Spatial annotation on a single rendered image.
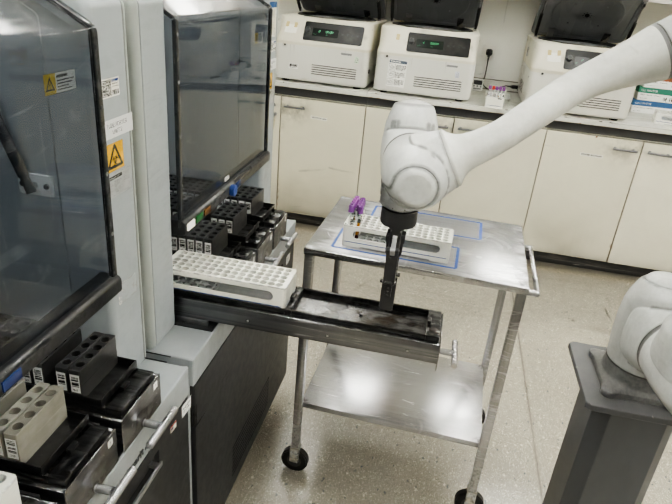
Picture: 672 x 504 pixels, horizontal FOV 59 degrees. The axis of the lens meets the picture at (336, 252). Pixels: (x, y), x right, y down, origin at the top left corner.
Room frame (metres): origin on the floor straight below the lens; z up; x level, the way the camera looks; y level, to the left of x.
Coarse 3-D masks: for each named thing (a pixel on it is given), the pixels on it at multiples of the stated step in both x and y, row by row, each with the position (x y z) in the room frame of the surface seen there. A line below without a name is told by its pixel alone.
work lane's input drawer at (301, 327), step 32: (224, 320) 1.14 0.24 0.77; (256, 320) 1.13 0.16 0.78; (288, 320) 1.11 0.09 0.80; (320, 320) 1.11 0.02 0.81; (352, 320) 1.13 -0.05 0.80; (384, 320) 1.14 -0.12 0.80; (416, 320) 1.16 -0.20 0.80; (384, 352) 1.08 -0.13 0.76; (416, 352) 1.07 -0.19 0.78; (448, 352) 1.12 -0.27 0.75
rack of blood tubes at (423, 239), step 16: (368, 224) 1.51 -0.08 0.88; (416, 224) 1.55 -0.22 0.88; (352, 240) 1.49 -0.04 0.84; (368, 240) 1.52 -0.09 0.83; (384, 240) 1.53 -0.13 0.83; (416, 240) 1.45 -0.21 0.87; (432, 240) 1.44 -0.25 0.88; (448, 240) 1.45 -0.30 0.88; (416, 256) 1.45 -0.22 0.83; (448, 256) 1.44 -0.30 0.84
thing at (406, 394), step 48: (336, 240) 1.52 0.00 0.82; (480, 240) 1.62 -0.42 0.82; (336, 288) 1.86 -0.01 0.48; (528, 288) 1.34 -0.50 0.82; (336, 384) 1.57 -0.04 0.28; (384, 384) 1.60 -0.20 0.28; (432, 384) 1.62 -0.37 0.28; (480, 384) 1.65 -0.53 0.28; (432, 432) 1.39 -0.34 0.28; (480, 432) 1.41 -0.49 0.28
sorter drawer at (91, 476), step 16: (80, 432) 0.72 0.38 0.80; (96, 432) 0.70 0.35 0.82; (112, 432) 0.72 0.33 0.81; (80, 448) 0.67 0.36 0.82; (96, 448) 0.68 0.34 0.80; (112, 448) 0.71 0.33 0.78; (64, 464) 0.63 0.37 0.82; (80, 464) 0.64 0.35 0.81; (96, 464) 0.67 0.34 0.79; (112, 464) 0.71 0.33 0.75; (32, 480) 0.61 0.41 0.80; (48, 480) 0.61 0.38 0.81; (64, 480) 0.61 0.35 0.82; (80, 480) 0.63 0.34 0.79; (96, 480) 0.66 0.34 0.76; (128, 480) 0.68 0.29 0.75; (48, 496) 0.60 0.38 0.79; (64, 496) 0.59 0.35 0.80; (80, 496) 0.62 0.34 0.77; (112, 496) 0.64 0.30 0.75
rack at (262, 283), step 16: (176, 256) 1.24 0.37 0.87; (192, 256) 1.25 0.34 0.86; (208, 256) 1.26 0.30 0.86; (176, 272) 1.18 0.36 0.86; (192, 272) 1.17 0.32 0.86; (208, 272) 1.18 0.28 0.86; (224, 272) 1.19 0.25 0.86; (240, 272) 1.19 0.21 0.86; (256, 272) 1.20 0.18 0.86; (272, 272) 1.22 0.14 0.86; (288, 272) 1.21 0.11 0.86; (192, 288) 1.17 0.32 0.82; (208, 288) 1.19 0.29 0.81; (224, 288) 1.21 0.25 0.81; (240, 288) 1.22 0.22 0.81; (256, 288) 1.14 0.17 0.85; (272, 288) 1.14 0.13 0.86; (288, 288) 1.16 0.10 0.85; (272, 304) 1.14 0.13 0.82
